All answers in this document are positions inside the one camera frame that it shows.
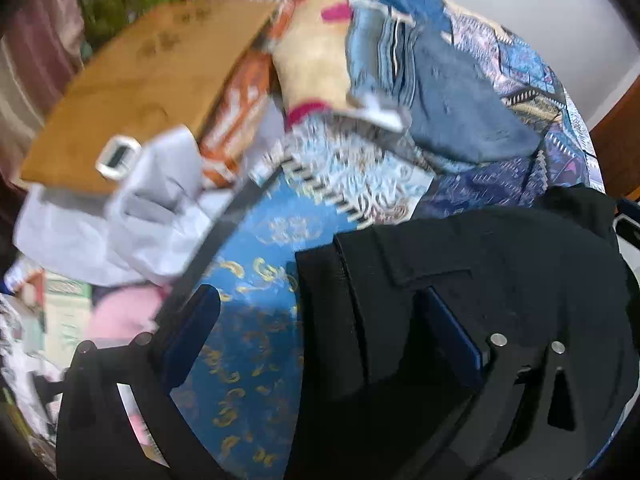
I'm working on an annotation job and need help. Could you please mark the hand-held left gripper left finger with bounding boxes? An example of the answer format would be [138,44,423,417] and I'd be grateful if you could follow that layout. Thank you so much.
[55,284,236,480]

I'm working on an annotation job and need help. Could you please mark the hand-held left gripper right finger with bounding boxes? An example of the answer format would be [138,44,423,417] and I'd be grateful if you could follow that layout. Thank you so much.
[424,287,584,480]

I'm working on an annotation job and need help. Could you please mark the black pants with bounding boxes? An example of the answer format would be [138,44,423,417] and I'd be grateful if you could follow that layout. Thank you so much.
[287,185,636,480]

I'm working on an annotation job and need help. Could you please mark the pink cloth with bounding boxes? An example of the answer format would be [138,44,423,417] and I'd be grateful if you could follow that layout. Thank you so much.
[90,285,171,346]

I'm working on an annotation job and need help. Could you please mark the white cloth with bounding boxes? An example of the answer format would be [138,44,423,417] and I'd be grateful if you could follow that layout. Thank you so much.
[14,127,241,288]

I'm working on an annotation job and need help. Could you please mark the blue patchwork blanket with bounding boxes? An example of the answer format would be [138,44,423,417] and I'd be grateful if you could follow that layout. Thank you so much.
[170,0,608,480]

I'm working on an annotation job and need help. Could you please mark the white digital timer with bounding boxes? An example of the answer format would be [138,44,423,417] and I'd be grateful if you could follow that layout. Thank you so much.
[96,136,142,179]

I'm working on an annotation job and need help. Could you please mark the orange striped cloth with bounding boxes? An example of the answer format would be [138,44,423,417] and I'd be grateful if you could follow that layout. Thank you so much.
[197,50,273,188]

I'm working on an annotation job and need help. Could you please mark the folded blue jeans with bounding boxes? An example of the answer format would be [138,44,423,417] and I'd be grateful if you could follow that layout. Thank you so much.
[345,7,543,163]

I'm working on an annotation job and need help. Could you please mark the wooden lap desk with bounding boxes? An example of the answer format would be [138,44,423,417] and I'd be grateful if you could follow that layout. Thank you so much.
[20,0,278,196]

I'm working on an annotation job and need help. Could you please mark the cream floral bedsheet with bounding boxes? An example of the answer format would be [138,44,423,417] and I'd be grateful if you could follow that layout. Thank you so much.
[270,0,406,131]

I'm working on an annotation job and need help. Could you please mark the striped pink curtain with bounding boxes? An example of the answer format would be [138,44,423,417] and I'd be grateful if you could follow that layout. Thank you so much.
[0,0,86,186]

